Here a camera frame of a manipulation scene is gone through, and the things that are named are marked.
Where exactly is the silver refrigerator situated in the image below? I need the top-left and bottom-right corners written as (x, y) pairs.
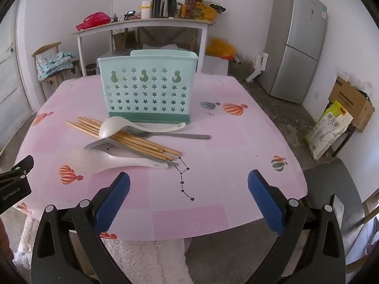
top-left (257, 0), bottom-right (328, 105)

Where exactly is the white side table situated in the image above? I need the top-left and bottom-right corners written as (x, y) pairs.
top-left (70, 17), bottom-right (214, 77)

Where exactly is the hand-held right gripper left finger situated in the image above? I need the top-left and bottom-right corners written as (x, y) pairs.
top-left (30, 171), bottom-right (131, 284)

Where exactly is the metal spoon grey handle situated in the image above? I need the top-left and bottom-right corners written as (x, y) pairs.
top-left (127, 127), bottom-right (211, 140)

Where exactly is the white pillow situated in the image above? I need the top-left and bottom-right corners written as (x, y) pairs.
top-left (142, 43), bottom-right (179, 51)

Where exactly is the white rice paddle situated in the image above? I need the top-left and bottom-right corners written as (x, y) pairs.
top-left (68, 149), bottom-right (169, 174)

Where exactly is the pink printed tablecloth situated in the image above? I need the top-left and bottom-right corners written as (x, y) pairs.
top-left (13, 73), bottom-right (308, 241)

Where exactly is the brown cardboard box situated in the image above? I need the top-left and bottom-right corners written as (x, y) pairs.
top-left (328, 76), bottom-right (375, 133)

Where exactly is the bundle of chopsticks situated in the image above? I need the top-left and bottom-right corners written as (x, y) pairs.
top-left (65, 116), bottom-right (182, 162)

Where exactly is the orange plastic bag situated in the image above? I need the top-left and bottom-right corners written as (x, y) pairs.
top-left (205, 37), bottom-right (238, 60)

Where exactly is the blue floral cloth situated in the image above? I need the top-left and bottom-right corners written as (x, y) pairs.
top-left (36, 51), bottom-right (75, 81)

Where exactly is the white plastic bracket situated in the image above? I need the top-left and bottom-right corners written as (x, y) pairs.
top-left (245, 52), bottom-right (269, 83)

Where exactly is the pile of yellow snack packets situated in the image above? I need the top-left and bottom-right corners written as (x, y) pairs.
top-left (180, 0), bottom-right (218, 22)

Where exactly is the pale wooden door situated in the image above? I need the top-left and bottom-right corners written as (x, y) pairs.
top-left (0, 4), bottom-right (34, 145)

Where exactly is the white box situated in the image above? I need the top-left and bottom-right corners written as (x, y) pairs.
top-left (204, 54), bottom-right (229, 76)

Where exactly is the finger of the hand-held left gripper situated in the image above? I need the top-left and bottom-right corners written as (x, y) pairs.
top-left (0, 155), bottom-right (35, 184)

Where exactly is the red plastic bag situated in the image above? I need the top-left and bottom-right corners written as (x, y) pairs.
top-left (76, 12), bottom-right (111, 31)

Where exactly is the white plastic ladle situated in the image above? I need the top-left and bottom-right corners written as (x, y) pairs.
top-left (99, 116), bottom-right (186, 138)

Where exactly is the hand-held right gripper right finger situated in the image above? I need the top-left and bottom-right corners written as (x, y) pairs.
top-left (247, 169), bottom-right (347, 284)

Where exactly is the cardboard box under side table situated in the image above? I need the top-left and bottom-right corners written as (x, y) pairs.
top-left (113, 30), bottom-right (140, 51)

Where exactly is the black electric kettle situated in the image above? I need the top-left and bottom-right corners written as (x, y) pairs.
top-left (160, 0), bottom-right (178, 18)

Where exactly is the wooden chair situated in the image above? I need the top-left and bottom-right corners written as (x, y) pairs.
top-left (32, 42), bottom-right (81, 97)

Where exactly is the white bottle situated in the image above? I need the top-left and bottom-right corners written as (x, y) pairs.
top-left (141, 0), bottom-right (153, 19)

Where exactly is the mint green utensil holder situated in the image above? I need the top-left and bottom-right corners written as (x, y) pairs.
top-left (98, 50), bottom-right (198, 125)

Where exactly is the dark wooden stool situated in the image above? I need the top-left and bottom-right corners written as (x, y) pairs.
top-left (330, 124), bottom-right (356, 158)

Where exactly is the white fleece robe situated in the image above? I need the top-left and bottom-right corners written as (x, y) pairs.
top-left (12, 212), bottom-right (194, 284)

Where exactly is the white and yellow rice sack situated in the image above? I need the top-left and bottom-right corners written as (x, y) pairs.
top-left (306, 100), bottom-right (354, 160)

